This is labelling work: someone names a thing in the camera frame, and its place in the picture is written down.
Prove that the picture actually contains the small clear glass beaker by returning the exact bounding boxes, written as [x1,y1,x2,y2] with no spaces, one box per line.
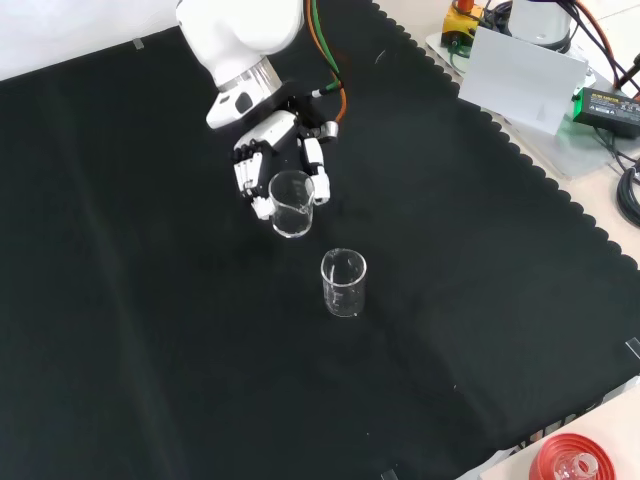
[267,169,316,240]

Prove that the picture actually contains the yellow stop button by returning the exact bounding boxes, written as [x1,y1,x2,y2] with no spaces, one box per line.
[442,0,485,51]

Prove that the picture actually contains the black power adapter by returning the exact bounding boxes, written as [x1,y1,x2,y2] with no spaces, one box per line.
[571,87,640,139]

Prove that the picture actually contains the pale board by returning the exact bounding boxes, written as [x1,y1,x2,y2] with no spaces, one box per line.
[457,24,589,136]

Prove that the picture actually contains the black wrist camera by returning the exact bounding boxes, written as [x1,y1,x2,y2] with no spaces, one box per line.
[294,99,342,144]

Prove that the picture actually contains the black cloth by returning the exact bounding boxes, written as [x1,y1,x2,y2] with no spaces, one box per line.
[0,0,640,480]

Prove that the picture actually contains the green cable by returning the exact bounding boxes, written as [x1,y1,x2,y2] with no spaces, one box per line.
[309,0,344,97]

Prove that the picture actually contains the red ribbed round lid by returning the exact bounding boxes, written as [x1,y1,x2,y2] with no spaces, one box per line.
[529,433,617,480]

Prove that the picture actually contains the clear glass flask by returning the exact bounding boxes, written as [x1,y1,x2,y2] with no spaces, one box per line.
[553,452,599,480]

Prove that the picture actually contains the clear glass beaker with graduations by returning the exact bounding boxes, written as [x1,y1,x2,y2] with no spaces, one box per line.
[320,247,369,319]

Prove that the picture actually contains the orange cable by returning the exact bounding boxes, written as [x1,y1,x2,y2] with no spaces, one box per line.
[305,0,349,124]

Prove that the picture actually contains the coiled black cable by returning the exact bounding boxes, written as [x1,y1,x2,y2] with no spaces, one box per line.
[615,167,640,227]

